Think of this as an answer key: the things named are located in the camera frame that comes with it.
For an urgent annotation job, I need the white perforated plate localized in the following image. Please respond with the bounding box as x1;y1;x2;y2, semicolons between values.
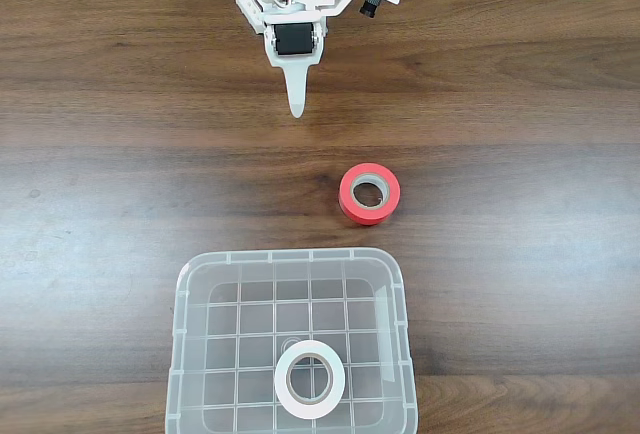
234;0;269;35

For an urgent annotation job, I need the red tape roll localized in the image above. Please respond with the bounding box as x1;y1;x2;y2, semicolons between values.
338;162;402;228

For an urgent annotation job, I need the white tape roll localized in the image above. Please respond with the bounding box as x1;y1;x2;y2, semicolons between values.
273;339;346;420

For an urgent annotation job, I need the clear plastic box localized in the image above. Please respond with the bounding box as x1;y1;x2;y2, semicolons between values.
164;247;419;434

